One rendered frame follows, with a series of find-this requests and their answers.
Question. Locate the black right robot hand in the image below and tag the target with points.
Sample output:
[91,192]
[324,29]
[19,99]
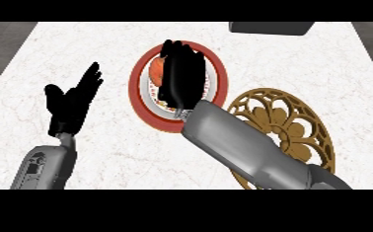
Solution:
[181,78]

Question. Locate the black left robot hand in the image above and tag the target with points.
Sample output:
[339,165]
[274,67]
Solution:
[72,102]

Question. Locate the orange squash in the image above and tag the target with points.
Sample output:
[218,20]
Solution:
[156,71]

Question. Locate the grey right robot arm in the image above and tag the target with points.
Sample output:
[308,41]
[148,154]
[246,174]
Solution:
[252,147]

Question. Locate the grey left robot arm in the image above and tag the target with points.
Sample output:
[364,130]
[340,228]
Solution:
[45,167]

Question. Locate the red rimmed white plate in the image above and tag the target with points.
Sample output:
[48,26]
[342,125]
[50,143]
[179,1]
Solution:
[145,111]

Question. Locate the gold openwork round placemat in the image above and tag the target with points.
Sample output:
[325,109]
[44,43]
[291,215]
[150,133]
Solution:
[296,124]

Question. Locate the dark grey flat appliance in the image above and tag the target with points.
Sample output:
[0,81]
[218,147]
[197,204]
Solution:
[269,28]

